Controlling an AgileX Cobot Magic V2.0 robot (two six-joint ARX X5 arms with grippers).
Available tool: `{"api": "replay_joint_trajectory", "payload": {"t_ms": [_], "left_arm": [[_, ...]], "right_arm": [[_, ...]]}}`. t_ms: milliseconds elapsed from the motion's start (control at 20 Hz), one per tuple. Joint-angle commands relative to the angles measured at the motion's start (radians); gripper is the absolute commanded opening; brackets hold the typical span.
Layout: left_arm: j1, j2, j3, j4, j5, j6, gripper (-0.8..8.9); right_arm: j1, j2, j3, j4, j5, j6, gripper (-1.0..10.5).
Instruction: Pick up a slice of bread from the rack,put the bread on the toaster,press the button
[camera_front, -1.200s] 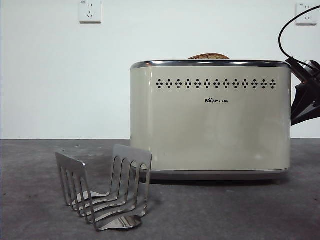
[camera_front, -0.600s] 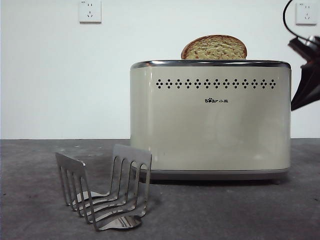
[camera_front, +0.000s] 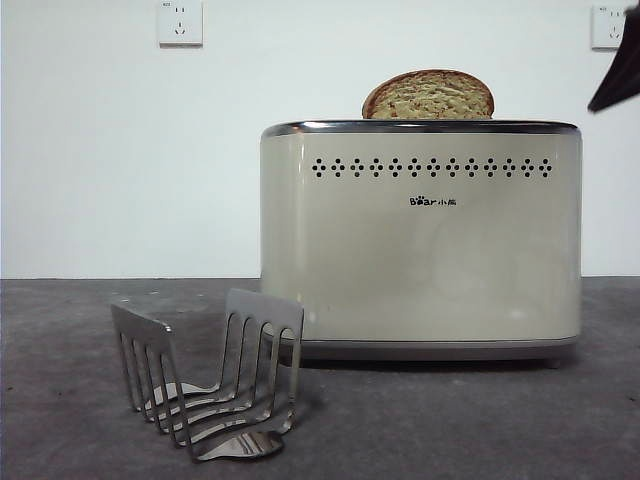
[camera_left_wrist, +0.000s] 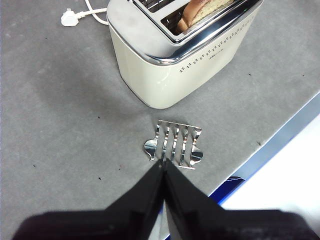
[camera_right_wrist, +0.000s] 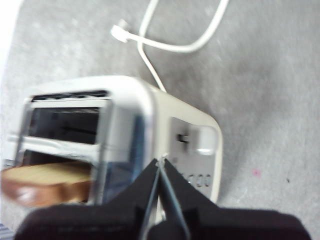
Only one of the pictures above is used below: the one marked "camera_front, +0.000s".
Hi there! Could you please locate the white wall power outlet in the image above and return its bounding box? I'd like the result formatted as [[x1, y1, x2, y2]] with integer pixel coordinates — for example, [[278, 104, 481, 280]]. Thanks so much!
[[158, 0, 205, 49], [591, 4, 629, 51]]

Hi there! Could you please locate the cream toaster with steel rim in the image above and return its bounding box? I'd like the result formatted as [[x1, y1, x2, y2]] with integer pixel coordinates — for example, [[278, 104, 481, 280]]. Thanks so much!
[[259, 118, 584, 370]]

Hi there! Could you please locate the brown-crusted bread slice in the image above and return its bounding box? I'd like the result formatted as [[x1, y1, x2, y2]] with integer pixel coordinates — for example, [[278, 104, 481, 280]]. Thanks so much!
[[361, 70, 496, 120]]

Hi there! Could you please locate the stainless steel toast rack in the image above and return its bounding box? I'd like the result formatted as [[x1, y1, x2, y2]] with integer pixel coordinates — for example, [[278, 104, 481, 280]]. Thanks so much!
[[109, 288, 305, 463]]

